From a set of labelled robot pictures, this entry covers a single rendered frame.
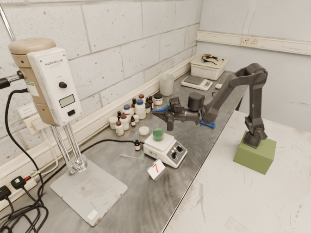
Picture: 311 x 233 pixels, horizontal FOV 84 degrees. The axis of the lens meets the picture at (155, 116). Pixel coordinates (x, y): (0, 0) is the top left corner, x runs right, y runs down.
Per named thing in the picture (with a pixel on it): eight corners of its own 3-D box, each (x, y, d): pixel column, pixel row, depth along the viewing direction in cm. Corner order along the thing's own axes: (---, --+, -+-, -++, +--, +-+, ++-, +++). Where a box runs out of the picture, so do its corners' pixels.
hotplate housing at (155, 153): (187, 153, 95) (189, 143, 90) (176, 170, 86) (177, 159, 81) (152, 138, 104) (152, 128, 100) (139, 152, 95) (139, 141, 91)
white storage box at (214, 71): (227, 70, 197) (229, 57, 188) (217, 82, 171) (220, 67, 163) (200, 65, 210) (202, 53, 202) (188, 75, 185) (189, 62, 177)
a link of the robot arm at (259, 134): (258, 128, 86) (263, 118, 82) (266, 141, 79) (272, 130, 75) (244, 127, 86) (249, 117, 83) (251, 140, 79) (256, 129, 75)
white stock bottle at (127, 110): (127, 116, 123) (125, 102, 117) (134, 119, 121) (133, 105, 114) (121, 121, 119) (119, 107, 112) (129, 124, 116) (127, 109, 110)
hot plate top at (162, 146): (175, 137, 93) (175, 137, 93) (163, 152, 85) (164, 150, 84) (156, 130, 98) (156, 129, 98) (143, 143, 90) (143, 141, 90)
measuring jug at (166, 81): (160, 87, 161) (160, 71, 153) (174, 88, 160) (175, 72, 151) (157, 97, 146) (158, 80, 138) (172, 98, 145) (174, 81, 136)
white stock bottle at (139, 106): (138, 120, 119) (137, 104, 112) (133, 115, 124) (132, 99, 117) (147, 117, 122) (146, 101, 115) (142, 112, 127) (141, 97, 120)
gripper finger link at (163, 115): (166, 119, 82) (167, 108, 78) (166, 123, 79) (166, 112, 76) (152, 118, 83) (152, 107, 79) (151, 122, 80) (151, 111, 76)
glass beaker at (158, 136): (150, 137, 93) (149, 125, 88) (160, 133, 95) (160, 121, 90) (156, 145, 88) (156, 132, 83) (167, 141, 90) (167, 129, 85)
